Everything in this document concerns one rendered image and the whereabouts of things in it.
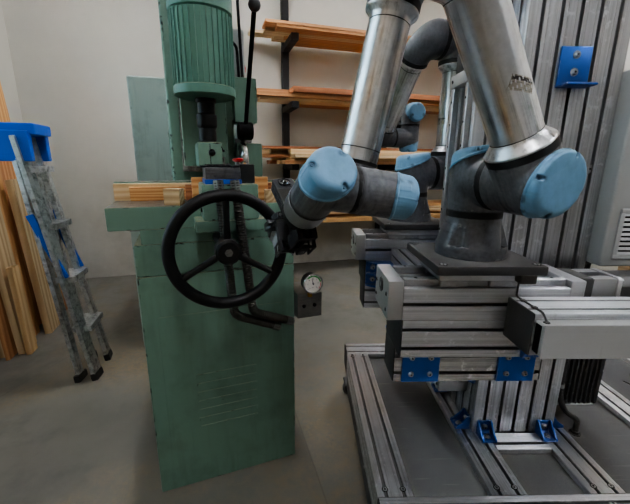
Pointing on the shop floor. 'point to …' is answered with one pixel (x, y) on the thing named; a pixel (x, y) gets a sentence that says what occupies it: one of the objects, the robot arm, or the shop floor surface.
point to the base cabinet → (218, 377)
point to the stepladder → (53, 238)
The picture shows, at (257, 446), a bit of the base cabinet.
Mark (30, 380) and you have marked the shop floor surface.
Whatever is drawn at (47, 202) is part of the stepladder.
